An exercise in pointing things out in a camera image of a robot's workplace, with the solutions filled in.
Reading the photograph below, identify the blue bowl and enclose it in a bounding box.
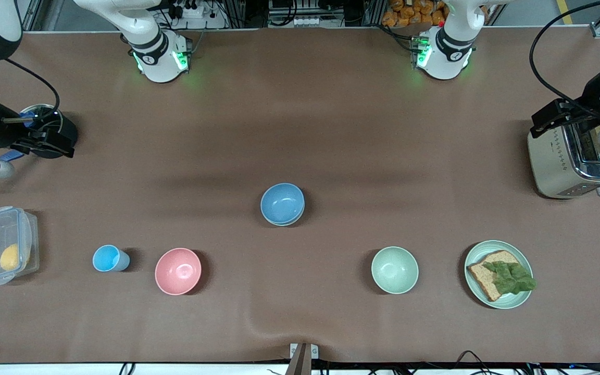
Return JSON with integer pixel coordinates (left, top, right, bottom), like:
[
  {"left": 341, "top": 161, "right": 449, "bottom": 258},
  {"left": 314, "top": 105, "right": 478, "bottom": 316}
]
[{"left": 260, "top": 183, "right": 306, "bottom": 224}]

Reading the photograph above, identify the green bowl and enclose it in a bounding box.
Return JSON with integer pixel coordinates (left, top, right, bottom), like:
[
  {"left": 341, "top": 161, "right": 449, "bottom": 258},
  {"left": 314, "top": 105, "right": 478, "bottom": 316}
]
[
  {"left": 371, "top": 246, "right": 419, "bottom": 295},
  {"left": 262, "top": 206, "right": 305, "bottom": 228}
]

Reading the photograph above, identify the pink bowl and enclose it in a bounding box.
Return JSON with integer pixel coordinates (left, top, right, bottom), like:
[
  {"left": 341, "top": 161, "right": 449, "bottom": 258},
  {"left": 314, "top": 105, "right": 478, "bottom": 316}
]
[{"left": 155, "top": 247, "right": 202, "bottom": 296}]

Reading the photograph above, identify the glass lid blue knob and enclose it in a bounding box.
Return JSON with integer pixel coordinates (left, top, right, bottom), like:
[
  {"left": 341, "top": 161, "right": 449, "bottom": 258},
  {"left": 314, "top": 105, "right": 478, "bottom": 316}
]
[{"left": 19, "top": 104, "right": 64, "bottom": 131}]

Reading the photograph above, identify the silver beige toaster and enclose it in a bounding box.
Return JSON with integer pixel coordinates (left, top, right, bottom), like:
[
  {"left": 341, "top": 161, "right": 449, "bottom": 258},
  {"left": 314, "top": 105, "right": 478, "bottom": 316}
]
[{"left": 528, "top": 102, "right": 600, "bottom": 199}]

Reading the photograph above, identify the yellow fruit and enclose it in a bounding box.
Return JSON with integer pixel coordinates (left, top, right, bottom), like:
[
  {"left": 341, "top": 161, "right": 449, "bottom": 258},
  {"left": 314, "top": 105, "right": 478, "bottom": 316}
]
[{"left": 0, "top": 244, "right": 20, "bottom": 271}]

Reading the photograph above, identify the light blue cup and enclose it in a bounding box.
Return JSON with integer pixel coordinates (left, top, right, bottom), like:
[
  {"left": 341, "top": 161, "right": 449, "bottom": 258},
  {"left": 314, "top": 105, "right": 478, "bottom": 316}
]
[{"left": 92, "top": 245, "right": 130, "bottom": 272}]

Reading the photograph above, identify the green lettuce leaf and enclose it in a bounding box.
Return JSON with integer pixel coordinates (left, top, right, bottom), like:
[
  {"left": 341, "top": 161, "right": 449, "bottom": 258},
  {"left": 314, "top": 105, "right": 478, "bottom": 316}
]
[{"left": 482, "top": 260, "right": 537, "bottom": 295}]

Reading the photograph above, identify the brown bread slice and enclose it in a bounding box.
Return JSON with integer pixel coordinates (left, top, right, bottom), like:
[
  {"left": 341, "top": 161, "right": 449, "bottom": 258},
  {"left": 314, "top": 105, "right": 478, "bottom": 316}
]
[{"left": 467, "top": 250, "right": 522, "bottom": 302}]

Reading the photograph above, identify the green plate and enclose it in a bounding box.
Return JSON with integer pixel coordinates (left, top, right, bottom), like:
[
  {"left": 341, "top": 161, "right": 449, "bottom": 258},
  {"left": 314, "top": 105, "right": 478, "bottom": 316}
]
[{"left": 464, "top": 240, "right": 534, "bottom": 310}]

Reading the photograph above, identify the white power strip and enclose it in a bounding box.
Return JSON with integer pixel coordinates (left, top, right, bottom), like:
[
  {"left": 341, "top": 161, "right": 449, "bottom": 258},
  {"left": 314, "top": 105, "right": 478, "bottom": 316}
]
[{"left": 167, "top": 0, "right": 218, "bottom": 20}]

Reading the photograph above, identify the brown table cloth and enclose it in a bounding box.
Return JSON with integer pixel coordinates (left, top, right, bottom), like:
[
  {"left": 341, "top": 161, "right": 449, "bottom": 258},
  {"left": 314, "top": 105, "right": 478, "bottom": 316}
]
[{"left": 0, "top": 27, "right": 600, "bottom": 365}]

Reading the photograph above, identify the black saucepan blue handle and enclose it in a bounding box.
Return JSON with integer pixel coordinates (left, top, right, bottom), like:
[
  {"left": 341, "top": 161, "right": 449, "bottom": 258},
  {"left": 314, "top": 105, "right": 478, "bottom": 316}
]
[{"left": 0, "top": 104, "right": 79, "bottom": 190}]

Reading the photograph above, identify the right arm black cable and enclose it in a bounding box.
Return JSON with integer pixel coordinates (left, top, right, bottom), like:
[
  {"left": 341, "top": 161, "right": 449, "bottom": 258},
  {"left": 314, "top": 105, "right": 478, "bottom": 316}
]
[{"left": 4, "top": 57, "right": 61, "bottom": 124}]

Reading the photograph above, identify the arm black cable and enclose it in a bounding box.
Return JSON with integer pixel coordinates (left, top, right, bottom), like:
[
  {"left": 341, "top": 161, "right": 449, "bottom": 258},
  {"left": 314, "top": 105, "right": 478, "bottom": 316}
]
[
  {"left": 530, "top": 0, "right": 600, "bottom": 114},
  {"left": 4, "top": 57, "right": 61, "bottom": 124}
]

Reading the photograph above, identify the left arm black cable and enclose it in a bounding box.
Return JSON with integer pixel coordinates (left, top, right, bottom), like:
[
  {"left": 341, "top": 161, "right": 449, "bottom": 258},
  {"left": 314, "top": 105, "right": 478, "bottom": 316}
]
[{"left": 530, "top": 0, "right": 600, "bottom": 114}]

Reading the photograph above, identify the metal table edge bracket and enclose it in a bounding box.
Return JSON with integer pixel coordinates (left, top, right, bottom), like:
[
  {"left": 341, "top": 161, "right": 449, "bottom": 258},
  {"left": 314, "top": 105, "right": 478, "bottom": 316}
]
[{"left": 285, "top": 342, "right": 319, "bottom": 375}]

